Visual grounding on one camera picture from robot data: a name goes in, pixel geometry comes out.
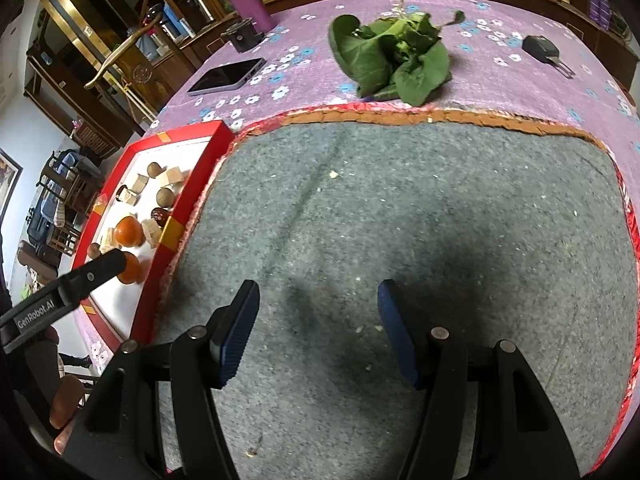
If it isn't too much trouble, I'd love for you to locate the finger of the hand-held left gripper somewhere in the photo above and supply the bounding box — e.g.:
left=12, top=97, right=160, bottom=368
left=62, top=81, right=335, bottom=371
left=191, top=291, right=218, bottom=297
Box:
left=50, top=248, right=127, bottom=311

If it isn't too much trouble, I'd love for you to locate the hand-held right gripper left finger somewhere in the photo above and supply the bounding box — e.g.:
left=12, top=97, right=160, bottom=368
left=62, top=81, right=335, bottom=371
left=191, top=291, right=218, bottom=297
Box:
left=62, top=280, right=261, bottom=480

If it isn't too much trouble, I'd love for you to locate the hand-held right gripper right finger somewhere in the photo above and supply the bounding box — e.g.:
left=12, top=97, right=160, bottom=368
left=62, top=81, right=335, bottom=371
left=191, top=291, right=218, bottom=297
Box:
left=377, top=280, right=581, bottom=480

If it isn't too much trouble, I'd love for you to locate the orange tangerine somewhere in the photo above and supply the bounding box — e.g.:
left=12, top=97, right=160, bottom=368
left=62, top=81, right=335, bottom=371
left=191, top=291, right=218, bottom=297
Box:
left=117, top=251, right=146, bottom=286
left=112, top=216, right=144, bottom=248

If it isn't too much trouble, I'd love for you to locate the red box with white inside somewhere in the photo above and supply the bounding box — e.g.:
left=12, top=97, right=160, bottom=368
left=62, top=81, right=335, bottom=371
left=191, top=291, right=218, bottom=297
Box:
left=70, top=120, right=236, bottom=346

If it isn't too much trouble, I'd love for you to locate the grey mat with red border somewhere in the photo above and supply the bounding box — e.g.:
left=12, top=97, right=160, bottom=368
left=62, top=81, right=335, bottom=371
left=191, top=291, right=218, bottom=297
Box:
left=150, top=102, right=640, bottom=480

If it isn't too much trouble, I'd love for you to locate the wooden chair with curved back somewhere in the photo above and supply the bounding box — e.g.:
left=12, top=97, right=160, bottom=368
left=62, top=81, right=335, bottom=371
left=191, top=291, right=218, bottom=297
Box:
left=82, top=5, right=201, bottom=126

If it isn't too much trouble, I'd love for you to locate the black smartphone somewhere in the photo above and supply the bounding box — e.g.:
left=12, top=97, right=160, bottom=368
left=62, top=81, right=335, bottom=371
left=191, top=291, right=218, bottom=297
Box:
left=186, top=57, right=267, bottom=97

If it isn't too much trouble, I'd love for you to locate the purple floral tablecloth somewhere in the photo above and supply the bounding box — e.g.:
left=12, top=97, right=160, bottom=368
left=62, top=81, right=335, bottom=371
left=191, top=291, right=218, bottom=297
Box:
left=75, top=0, right=640, bottom=366

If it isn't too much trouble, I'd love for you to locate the green leafy vegetable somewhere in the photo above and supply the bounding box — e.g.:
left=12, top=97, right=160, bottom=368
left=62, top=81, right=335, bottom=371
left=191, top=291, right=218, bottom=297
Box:
left=328, top=0, right=466, bottom=107

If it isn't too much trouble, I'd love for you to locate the small black container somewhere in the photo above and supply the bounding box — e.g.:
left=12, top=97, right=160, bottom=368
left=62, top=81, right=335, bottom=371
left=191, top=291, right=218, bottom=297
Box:
left=221, top=17, right=265, bottom=54

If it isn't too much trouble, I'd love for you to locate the steel vacuum flask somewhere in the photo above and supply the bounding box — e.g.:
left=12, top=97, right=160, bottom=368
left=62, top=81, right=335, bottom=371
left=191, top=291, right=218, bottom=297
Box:
left=186, top=0, right=213, bottom=23

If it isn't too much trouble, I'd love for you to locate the black car key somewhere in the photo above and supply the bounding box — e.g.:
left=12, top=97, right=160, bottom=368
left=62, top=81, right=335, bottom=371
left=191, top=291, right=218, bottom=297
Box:
left=521, top=35, right=576, bottom=79

